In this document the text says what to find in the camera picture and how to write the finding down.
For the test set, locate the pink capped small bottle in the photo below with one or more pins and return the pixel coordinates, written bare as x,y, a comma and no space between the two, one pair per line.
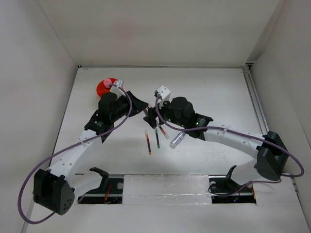
107,83

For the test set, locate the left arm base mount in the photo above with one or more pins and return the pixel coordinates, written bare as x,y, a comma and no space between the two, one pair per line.
112,194

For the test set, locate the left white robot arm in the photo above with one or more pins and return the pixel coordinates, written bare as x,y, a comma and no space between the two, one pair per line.
55,188

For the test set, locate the clear spray bottle blue nozzle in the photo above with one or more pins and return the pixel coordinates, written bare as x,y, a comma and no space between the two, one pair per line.
176,141

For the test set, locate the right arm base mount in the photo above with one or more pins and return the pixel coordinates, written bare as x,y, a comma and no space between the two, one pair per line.
227,192

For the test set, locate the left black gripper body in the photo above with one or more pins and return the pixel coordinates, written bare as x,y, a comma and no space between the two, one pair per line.
123,104

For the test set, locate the red pen refill left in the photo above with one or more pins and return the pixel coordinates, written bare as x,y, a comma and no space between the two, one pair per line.
148,142

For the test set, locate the orange round compartment organizer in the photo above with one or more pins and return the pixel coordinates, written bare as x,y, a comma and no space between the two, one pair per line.
100,90

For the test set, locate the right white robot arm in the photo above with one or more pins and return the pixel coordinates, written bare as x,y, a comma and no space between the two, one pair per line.
267,151

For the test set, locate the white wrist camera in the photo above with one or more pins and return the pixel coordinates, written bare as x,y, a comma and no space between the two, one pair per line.
117,87
163,95

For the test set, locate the red pen refill with white end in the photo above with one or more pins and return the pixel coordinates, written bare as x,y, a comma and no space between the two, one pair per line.
163,132

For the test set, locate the white pink mini stapler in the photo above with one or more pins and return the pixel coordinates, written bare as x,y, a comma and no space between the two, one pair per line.
146,112

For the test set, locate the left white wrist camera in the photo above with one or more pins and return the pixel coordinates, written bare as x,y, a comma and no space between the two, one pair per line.
117,87

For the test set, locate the green pen refill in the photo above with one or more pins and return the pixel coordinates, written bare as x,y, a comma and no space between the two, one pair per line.
157,138

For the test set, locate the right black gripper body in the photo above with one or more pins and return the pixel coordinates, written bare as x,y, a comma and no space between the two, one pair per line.
167,114

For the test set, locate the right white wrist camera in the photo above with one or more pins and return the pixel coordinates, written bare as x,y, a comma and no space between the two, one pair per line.
163,95

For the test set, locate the aluminium rail right edge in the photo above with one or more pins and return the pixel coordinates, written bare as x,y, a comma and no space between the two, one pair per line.
255,99

